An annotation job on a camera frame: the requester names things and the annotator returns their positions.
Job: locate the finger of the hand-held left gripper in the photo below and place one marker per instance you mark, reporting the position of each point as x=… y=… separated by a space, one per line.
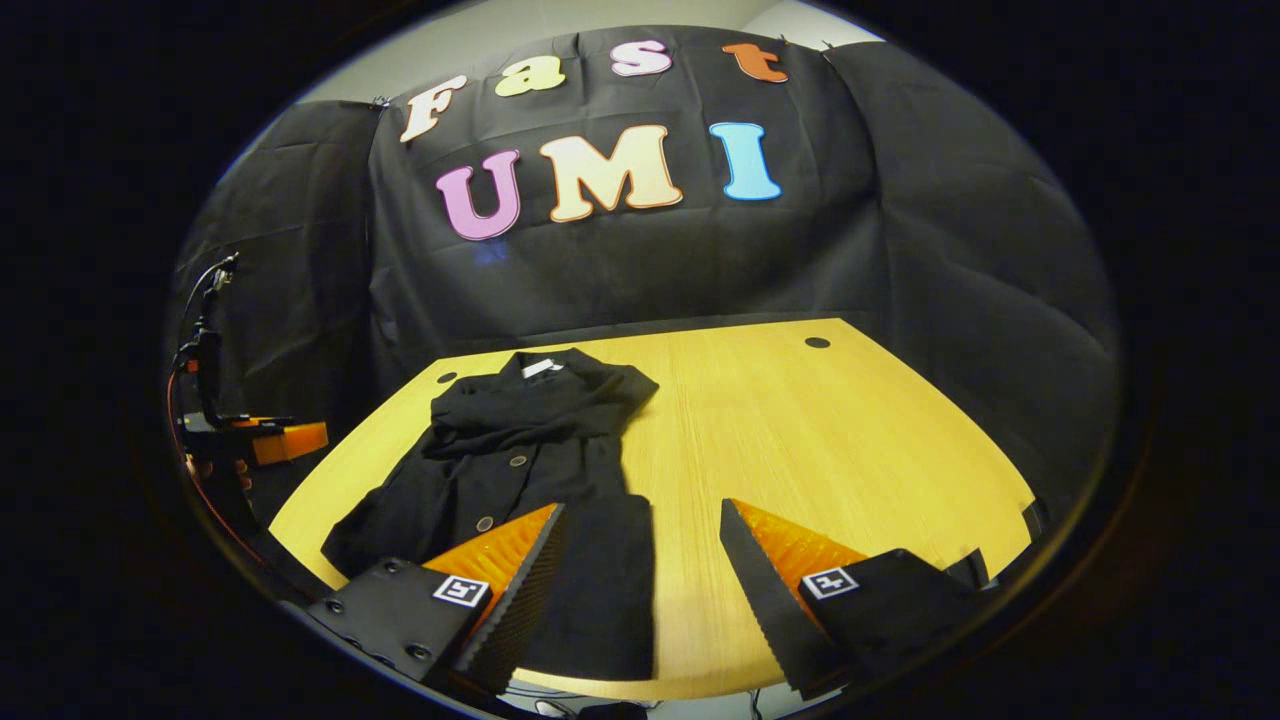
x=292 y=442

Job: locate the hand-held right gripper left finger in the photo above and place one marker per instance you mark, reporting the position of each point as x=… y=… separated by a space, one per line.
x=515 y=600

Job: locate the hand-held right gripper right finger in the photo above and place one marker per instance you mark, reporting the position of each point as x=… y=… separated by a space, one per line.
x=765 y=600

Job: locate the black button shirt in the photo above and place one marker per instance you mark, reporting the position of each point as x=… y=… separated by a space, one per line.
x=520 y=440

